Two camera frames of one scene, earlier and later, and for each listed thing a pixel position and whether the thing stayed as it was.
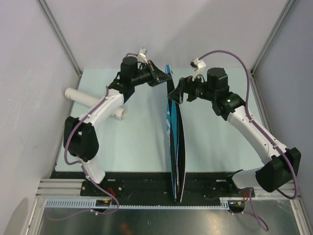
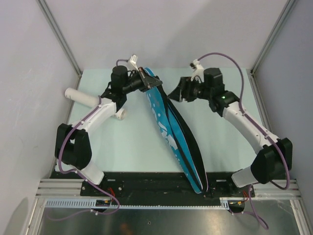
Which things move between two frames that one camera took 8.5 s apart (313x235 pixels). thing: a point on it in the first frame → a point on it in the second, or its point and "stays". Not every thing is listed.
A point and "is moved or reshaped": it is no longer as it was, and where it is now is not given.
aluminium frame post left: (61, 37) stays
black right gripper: (185, 85) stays
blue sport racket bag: (176, 141) is moved or reshaped
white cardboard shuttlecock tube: (91, 100) stays
